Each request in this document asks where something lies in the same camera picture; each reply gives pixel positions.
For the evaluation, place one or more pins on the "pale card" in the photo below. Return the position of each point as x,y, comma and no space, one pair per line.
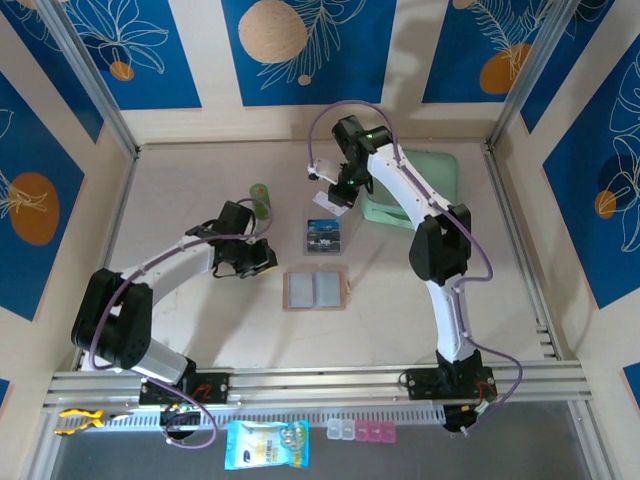
322,201

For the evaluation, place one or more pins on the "clear plastic box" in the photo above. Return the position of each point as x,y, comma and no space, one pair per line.
351,240

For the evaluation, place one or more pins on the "black VIP card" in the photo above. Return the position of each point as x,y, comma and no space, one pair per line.
325,244

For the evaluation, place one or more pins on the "pink leather card holder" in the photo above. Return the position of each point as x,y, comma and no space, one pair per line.
315,290

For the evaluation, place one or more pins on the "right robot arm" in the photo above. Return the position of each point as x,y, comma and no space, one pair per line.
440,245

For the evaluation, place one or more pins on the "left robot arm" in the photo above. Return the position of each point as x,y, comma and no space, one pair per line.
115,320

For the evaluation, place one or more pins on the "green bottle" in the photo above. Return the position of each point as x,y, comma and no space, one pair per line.
260,192

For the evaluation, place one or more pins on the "mint green zip pouch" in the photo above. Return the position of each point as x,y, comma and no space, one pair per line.
440,175

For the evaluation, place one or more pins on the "blue snack packet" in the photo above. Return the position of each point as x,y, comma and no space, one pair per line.
265,445

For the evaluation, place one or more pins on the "clear pill box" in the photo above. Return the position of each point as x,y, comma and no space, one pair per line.
341,431

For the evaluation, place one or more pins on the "pink pill box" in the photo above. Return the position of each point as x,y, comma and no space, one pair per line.
375,432

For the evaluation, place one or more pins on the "yellow fish toy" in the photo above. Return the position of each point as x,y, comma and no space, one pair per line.
80,419

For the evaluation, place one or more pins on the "grey metal sheet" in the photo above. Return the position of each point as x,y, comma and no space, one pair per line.
450,460

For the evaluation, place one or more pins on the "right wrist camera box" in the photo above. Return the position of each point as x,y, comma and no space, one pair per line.
325,169

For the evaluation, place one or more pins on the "aluminium table side rail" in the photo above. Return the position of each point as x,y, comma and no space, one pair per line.
117,215
504,200

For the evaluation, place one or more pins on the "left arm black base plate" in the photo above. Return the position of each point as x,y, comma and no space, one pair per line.
215,387

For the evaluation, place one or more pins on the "aluminium mounting rail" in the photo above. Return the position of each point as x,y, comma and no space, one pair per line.
320,382

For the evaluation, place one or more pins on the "aluminium frame post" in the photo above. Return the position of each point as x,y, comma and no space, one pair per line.
89,75
527,75

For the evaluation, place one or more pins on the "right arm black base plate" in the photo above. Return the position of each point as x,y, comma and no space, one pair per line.
422,385

